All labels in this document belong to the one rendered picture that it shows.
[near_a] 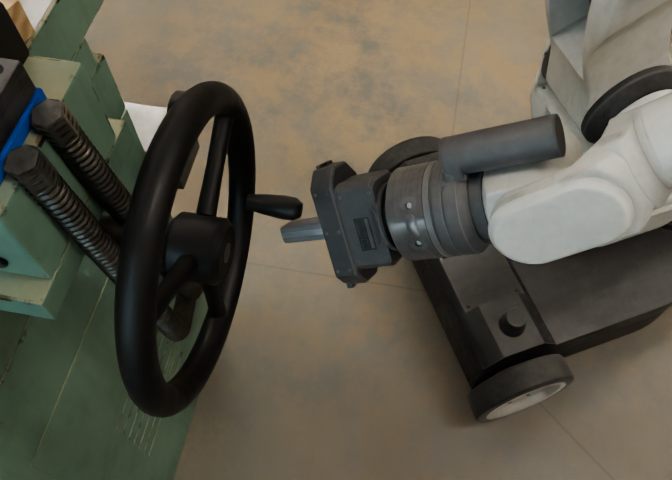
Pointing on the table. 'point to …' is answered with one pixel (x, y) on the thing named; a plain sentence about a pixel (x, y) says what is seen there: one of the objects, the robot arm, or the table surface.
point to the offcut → (17, 16)
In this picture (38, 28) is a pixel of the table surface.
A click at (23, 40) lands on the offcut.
